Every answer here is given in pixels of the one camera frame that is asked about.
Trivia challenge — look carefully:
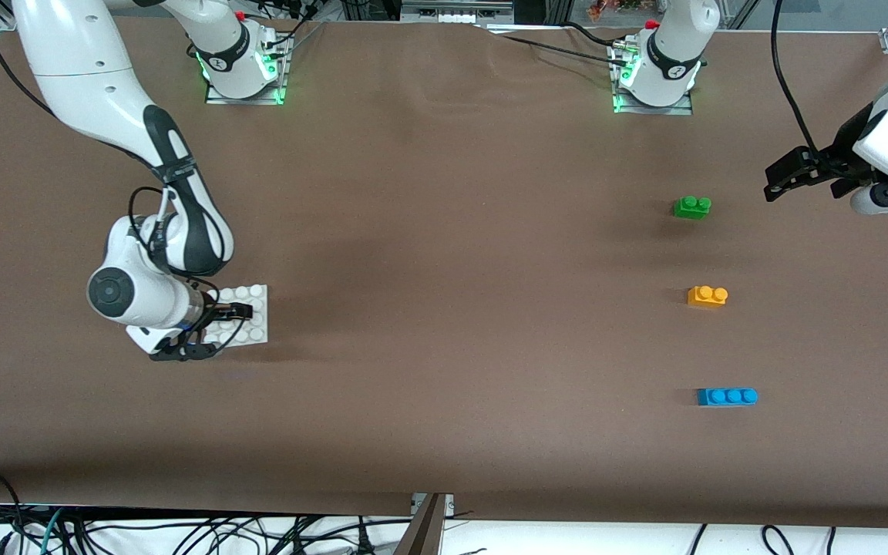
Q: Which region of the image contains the brown table cover sheet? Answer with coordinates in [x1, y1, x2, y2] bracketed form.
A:
[0, 12, 888, 529]

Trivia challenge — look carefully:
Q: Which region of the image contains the yellow two-stud block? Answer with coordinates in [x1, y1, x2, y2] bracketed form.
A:
[687, 285, 729, 309]

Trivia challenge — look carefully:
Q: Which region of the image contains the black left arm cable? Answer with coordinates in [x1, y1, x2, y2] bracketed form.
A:
[772, 0, 822, 155]

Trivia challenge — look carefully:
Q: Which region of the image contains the white studded base plate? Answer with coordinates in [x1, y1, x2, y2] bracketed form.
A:
[205, 284, 269, 346]

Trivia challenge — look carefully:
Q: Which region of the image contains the blue three-stud block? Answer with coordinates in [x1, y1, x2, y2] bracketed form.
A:
[696, 387, 759, 408]

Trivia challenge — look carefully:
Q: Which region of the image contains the teal cable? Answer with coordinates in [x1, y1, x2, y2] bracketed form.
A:
[37, 507, 63, 555]

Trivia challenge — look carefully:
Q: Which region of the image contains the orange object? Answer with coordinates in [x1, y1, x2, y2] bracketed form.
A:
[587, 0, 645, 20]

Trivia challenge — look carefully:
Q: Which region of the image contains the grey metal equipment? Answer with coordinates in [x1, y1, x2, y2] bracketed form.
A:
[400, 0, 514, 24]

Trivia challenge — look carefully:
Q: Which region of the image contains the aluminium frame post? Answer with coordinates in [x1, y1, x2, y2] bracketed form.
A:
[394, 493, 454, 555]

